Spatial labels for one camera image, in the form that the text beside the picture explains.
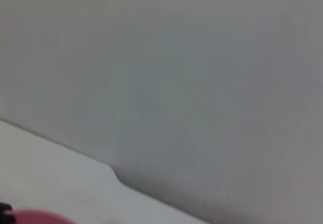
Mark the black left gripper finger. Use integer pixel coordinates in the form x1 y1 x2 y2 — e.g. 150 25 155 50
0 202 16 224

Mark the pink plastic bowl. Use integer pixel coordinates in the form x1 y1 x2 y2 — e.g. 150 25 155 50
14 208 75 224

